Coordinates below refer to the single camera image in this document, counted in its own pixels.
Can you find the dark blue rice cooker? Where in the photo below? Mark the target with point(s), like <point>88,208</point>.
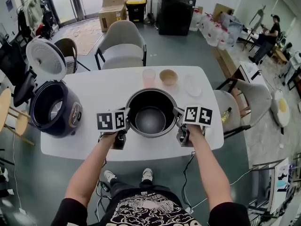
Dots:
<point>68,116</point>

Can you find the brown wicker chair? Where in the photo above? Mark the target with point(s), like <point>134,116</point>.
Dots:
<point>68,46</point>

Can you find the person's right white shoe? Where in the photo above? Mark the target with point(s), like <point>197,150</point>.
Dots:
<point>147,174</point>

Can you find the metal frame rack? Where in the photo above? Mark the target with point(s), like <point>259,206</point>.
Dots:
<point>277,180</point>

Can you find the black office chair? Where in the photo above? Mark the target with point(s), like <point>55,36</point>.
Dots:
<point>11,62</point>

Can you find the person's left forearm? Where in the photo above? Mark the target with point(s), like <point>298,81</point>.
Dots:
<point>89,168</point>

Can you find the white round device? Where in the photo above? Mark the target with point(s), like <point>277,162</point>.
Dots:
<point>296,58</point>

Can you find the black bin yellow lid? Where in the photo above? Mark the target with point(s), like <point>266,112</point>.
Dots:
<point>136,12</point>

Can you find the person's white shoe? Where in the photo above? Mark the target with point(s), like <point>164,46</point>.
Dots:
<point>147,174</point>
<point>109,175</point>

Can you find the round wooden side table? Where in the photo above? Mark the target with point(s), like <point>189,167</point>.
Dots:
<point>4,100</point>

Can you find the clothes rack with garments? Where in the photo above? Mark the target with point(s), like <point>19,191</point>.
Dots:
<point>33,6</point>

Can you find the pink translucent cup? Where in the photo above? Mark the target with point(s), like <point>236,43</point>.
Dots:
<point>149,78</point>

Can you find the fried egg shaped cushion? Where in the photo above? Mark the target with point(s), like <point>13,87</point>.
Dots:
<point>282,106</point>

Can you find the gray upholstered chair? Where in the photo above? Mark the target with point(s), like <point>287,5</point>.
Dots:
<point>256,98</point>
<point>122,50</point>

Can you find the large cardboard box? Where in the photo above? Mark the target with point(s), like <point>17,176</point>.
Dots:
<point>113,18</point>

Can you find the black pot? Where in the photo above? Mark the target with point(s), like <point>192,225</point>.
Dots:
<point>150,123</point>

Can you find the person's black printed shirt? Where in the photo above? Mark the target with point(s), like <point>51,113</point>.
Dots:
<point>150,211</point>

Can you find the yellow liquid bottle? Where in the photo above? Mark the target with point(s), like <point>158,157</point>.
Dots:
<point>226,115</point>

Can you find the black cabinet appliance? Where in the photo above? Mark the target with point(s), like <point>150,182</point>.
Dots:
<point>176,13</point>

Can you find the person's black trousers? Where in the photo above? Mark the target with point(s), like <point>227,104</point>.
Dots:
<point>131,187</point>

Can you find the row of white plastic jugs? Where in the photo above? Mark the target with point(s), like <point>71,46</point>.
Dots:
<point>211,32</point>

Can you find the blue wall poster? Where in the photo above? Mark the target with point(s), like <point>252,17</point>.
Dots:
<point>9,5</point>

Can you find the person's right forearm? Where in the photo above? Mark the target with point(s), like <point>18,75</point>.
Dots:
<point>211,168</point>

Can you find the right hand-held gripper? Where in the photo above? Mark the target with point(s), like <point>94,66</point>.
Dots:
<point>202,116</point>

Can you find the brown cardboard sheet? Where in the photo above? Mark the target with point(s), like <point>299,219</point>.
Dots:
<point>223,8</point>

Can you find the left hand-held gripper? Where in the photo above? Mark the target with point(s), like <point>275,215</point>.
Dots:
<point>104,122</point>

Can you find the flattened cardboard floor sheets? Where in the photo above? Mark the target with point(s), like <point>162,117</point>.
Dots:
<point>84,34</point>

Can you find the person's left white shoe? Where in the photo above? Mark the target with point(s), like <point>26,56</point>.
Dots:
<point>109,175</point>

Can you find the beige bowl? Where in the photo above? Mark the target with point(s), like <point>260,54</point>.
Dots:
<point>168,78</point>

